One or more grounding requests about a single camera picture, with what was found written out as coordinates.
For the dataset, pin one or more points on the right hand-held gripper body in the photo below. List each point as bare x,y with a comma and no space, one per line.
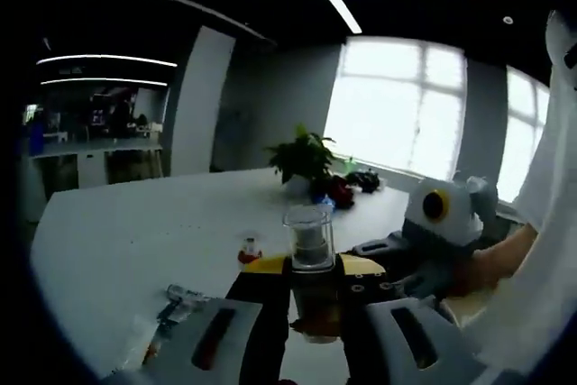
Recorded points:
455,222

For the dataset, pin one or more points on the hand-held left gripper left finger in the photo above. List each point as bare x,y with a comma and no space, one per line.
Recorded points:
257,313

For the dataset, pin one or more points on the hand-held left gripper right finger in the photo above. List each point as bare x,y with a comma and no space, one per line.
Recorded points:
369,295

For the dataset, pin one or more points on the red banded white skincare bottle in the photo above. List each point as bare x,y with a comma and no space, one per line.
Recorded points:
249,253

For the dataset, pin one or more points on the clear blue-label packet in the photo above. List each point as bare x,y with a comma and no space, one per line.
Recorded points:
187,298

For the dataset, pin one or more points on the white skincare bottle clear cap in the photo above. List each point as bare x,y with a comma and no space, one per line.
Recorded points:
308,236

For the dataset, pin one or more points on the person's right hand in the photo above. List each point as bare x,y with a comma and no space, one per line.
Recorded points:
480,270

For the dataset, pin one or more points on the black bundle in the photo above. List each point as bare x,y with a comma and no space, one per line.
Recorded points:
365,181

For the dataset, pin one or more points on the blue packet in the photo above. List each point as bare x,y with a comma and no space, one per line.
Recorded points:
323,200

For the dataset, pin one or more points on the person's white shirt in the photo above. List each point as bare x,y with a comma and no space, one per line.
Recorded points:
541,290

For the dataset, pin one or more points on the large bright window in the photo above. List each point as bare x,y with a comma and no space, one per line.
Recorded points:
392,105
523,132

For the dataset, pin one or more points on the potted green plant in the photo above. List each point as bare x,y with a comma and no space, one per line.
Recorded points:
299,159

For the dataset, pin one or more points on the long white office counter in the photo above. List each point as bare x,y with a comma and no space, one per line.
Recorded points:
92,166

